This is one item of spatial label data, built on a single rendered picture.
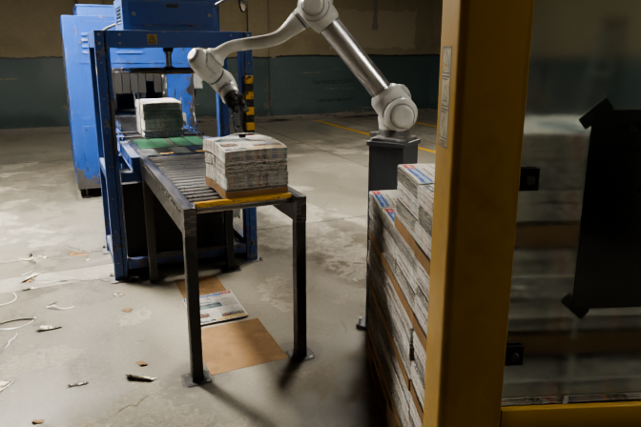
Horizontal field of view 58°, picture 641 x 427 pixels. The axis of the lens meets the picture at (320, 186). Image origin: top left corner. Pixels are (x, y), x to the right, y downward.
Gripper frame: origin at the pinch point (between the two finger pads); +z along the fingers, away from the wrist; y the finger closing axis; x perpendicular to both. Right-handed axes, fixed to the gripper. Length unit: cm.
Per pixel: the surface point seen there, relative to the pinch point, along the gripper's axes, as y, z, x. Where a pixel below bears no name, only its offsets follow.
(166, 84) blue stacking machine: 165, -307, -25
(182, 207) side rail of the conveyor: 21.9, 27.0, 31.8
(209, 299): 128, -5, 6
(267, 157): 5.2, 19.9, -5.5
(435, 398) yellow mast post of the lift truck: -74, 175, 29
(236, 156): 3.7, 19.3, 8.5
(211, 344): 105, 40, 17
